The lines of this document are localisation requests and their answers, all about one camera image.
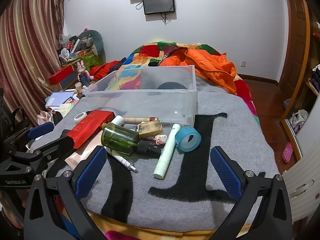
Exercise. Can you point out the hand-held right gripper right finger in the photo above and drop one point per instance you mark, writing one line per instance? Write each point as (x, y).
(225, 172)

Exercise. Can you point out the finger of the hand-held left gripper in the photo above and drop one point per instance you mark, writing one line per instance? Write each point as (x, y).
(41, 130)
(67, 142)

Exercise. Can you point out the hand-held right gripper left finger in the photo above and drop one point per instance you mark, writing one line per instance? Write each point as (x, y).
(91, 172)

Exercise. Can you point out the beige tube with white cap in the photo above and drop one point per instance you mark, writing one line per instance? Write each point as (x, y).
(80, 157)

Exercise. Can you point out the long red box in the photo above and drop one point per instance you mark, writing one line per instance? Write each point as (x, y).
(87, 127)

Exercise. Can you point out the clear plastic storage bin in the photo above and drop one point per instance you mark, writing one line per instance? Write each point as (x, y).
(150, 105)

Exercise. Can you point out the pink plastic bag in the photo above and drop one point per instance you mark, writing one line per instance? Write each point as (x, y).
(45, 118)

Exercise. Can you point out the black handheld device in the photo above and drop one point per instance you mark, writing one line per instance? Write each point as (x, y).
(58, 118)

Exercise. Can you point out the white tape roll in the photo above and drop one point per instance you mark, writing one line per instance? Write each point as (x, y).
(78, 118)

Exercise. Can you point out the beige paper packet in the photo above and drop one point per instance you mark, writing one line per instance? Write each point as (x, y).
(66, 110)

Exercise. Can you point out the slim white tube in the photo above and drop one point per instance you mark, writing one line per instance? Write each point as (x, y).
(125, 163)

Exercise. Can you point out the blue notebook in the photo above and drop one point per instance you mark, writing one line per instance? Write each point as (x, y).
(60, 98)

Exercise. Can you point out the green glass dropper bottle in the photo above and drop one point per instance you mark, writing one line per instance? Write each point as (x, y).
(120, 137)

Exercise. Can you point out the blue tape roll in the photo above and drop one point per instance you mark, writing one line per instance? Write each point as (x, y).
(182, 145)

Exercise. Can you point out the red and grey box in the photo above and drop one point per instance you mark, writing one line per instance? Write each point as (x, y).
(60, 76)

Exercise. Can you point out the mint green tube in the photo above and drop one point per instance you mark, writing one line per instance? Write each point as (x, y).
(165, 155)

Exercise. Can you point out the pink clog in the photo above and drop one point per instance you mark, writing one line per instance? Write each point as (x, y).
(287, 152)

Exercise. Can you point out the pink rabbit toy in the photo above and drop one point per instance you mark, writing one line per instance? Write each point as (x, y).
(83, 73)

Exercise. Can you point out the brown paper-wrapped roll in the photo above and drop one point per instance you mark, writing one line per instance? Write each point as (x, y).
(137, 119)

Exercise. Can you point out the small white pink charm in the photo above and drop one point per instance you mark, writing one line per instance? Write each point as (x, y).
(161, 138)

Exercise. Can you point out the beige soap box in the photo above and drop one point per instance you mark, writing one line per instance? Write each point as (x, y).
(150, 128)

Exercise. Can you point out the white slatted panel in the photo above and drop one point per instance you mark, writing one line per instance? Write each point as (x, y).
(302, 180)

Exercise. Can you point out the red garment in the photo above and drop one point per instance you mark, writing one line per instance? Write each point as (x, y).
(105, 68)

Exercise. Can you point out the green gift box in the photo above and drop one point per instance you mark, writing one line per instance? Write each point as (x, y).
(87, 60)

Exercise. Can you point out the striped red curtain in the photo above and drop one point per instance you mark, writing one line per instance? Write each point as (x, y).
(25, 42)

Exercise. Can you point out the white bag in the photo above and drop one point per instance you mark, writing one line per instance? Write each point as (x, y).
(298, 120)

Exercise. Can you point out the pile of assorted boxes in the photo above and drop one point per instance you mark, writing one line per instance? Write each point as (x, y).
(75, 46)

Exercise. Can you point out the wooden wardrobe with shelves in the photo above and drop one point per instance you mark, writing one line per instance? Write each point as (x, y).
(310, 130)

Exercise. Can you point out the dark purple garment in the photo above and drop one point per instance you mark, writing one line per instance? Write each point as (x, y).
(122, 61)

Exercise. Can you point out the orange puffer jacket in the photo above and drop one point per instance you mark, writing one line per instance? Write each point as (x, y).
(212, 67)

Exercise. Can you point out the colourful patchwork quilt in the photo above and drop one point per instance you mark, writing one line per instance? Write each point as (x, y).
(147, 52)

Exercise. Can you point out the folded dark clothes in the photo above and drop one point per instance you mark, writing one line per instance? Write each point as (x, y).
(316, 78)

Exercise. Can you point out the wooden door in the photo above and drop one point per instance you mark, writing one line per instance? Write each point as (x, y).
(295, 42)

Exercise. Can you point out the white wall socket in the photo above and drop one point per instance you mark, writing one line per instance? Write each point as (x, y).
(243, 63)

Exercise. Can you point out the small black wall monitor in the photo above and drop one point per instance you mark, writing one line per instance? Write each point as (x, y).
(158, 3)

